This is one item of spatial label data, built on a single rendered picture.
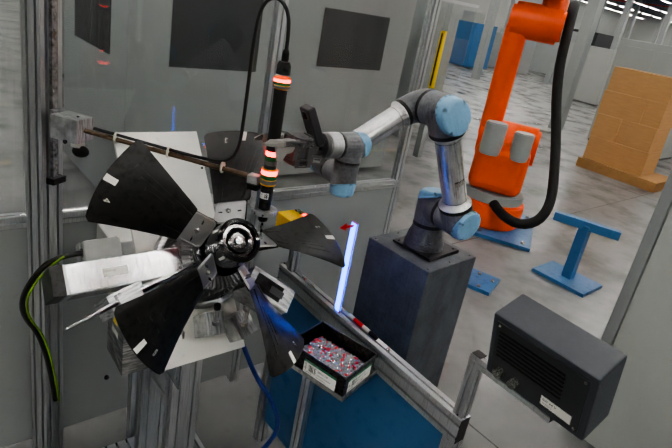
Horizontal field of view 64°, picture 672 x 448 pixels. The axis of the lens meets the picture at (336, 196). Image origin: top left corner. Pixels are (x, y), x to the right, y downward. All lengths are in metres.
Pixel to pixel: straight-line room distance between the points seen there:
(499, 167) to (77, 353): 3.93
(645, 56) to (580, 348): 10.77
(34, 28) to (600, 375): 1.61
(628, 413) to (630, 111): 6.66
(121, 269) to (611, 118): 8.45
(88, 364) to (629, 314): 2.36
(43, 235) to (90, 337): 0.60
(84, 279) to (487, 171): 4.26
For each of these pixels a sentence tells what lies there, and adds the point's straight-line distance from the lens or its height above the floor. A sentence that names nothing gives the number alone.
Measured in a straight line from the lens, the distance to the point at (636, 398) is 2.99.
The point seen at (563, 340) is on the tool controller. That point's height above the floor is 1.24.
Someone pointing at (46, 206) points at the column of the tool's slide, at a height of 1.10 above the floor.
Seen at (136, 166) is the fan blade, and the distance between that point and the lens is 1.38.
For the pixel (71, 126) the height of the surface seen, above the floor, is 1.37.
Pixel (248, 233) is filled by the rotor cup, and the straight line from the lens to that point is 1.41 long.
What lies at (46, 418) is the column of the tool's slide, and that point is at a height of 0.28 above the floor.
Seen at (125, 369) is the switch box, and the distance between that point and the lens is 1.89.
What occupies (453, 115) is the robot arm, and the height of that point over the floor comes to 1.57.
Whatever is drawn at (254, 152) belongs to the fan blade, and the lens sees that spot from 1.55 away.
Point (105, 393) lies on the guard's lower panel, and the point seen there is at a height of 0.16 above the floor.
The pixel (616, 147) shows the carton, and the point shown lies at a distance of 9.27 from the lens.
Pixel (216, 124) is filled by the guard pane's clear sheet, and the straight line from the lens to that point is 2.14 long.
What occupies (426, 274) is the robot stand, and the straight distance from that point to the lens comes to 1.94.
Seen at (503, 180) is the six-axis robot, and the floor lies 0.53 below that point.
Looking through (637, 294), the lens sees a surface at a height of 0.83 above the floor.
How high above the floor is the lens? 1.84
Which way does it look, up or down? 20 degrees down
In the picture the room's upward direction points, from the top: 11 degrees clockwise
